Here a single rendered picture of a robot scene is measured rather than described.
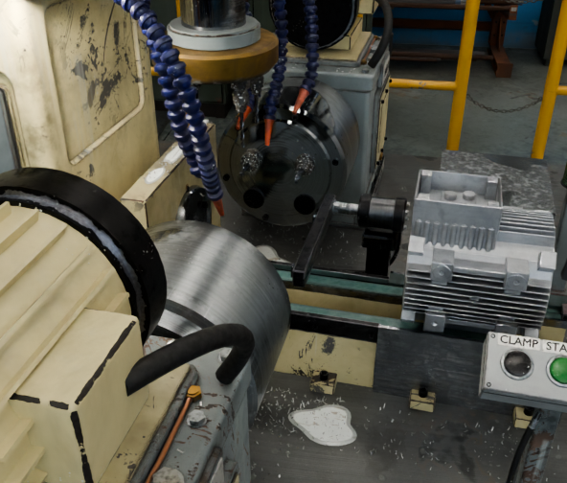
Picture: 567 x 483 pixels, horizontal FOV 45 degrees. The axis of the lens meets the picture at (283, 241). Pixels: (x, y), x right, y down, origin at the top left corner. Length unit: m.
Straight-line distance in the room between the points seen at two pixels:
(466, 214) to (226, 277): 0.37
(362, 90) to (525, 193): 0.42
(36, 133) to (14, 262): 0.50
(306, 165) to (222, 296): 0.52
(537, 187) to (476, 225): 0.61
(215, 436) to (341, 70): 0.99
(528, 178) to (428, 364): 0.65
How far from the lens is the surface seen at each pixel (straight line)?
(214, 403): 0.62
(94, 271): 0.51
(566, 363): 0.85
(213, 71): 0.94
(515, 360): 0.84
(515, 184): 1.59
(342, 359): 1.14
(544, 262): 1.01
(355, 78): 1.44
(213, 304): 0.76
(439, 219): 1.00
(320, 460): 1.06
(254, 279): 0.83
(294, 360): 1.16
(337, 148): 1.26
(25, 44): 0.94
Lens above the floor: 1.60
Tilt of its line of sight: 31 degrees down
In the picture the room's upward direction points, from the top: straight up
